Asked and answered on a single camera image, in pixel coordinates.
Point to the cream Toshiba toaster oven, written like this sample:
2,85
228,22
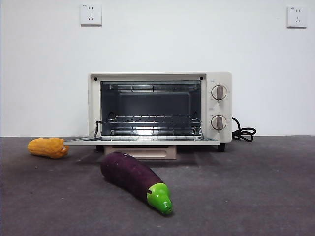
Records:
221,137

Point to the round timer knob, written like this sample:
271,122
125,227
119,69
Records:
218,122

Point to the purple toy eggplant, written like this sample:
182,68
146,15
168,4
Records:
128,174

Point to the round temperature knob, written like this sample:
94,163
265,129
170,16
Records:
219,92

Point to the yellow toy corn cob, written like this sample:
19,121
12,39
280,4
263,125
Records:
45,147

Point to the white wall socket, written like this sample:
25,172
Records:
91,14
297,17

